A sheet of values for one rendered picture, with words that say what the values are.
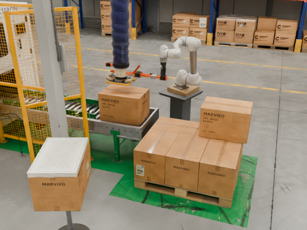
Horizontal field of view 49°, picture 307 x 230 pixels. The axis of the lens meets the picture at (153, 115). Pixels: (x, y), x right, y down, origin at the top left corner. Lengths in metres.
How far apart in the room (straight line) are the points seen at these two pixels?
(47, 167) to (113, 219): 1.23
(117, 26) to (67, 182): 2.18
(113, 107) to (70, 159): 1.73
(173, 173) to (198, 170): 0.30
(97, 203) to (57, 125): 1.02
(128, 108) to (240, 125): 1.47
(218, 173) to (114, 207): 1.24
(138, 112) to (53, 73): 1.30
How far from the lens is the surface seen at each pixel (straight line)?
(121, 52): 4.43
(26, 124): 4.39
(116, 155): 4.78
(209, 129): 4.28
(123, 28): 4.35
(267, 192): 4.46
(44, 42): 3.70
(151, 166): 4.06
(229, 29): 11.33
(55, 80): 3.82
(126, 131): 4.51
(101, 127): 4.66
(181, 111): 5.17
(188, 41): 4.69
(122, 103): 4.52
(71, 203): 3.07
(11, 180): 4.81
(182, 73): 5.03
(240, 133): 4.25
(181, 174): 3.98
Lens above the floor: 2.61
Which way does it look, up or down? 25 degrees down
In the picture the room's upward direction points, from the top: straight up
